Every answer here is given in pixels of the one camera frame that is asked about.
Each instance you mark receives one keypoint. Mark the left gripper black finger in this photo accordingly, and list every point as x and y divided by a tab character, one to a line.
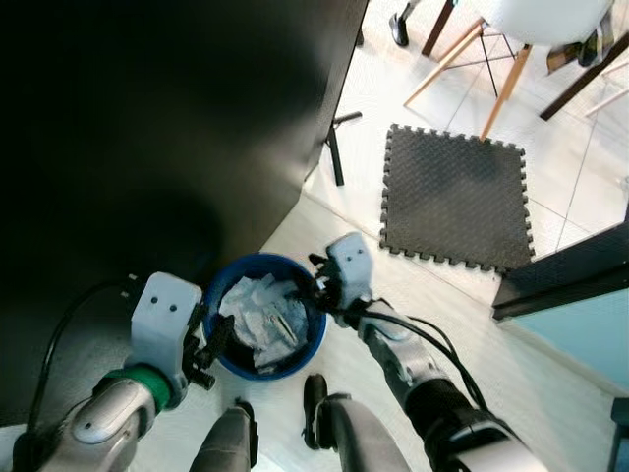
222	334

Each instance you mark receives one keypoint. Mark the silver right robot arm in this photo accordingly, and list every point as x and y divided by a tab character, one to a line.
432	393

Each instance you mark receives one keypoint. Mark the crumpled white paper waste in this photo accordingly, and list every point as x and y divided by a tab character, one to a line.
246	315

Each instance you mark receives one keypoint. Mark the blue plastic bucket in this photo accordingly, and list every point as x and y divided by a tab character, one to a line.
236	366

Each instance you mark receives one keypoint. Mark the robot left leg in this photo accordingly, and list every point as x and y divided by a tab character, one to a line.
226	442

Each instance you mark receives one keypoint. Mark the robot leg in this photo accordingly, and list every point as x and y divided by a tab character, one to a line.
226	442
349	433

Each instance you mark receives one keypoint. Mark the black tripod stand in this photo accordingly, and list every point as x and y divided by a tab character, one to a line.
336	157

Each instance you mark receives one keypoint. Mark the robot right leg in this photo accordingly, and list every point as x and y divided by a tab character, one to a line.
349	433

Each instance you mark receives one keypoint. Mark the black foam puzzle mat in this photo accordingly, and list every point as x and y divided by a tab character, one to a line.
457	197

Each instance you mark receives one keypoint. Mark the tall black cabinet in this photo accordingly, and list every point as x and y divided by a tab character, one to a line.
147	118

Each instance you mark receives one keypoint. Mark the person with black shoes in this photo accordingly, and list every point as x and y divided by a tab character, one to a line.
400	31

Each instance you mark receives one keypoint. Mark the white shell chair wooden legs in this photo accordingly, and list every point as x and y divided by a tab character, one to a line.
545	18

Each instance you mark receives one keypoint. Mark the plaid cloth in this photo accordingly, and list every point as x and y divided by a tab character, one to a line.
580	49

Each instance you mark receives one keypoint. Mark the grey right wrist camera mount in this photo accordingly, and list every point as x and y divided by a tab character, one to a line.
351	265

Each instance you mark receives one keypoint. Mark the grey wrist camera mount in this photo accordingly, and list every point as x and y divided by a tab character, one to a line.
165	320
351	265

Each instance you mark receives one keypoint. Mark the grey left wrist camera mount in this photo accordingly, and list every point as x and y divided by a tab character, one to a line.
165	320

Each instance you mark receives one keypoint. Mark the black door frame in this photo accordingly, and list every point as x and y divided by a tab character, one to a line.
560	270

